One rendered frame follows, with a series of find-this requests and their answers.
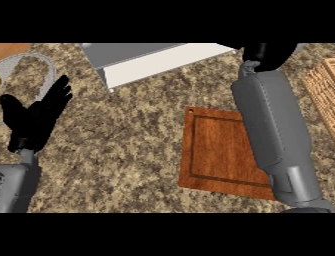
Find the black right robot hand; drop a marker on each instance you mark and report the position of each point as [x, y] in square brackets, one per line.
[269, 55]

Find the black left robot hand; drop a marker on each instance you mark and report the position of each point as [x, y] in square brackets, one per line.
[33, 118]

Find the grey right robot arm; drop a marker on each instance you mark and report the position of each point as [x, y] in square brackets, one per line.
[279, 136]

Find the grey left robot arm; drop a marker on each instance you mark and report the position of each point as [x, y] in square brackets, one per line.
[6, 184]

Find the brown wooden cutting board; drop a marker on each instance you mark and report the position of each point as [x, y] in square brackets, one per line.
[219, 152]

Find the clear glass bowl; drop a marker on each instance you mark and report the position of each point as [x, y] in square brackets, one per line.
[22, 87]

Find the grey and white appliance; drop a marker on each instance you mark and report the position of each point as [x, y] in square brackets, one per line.
[149, 61]

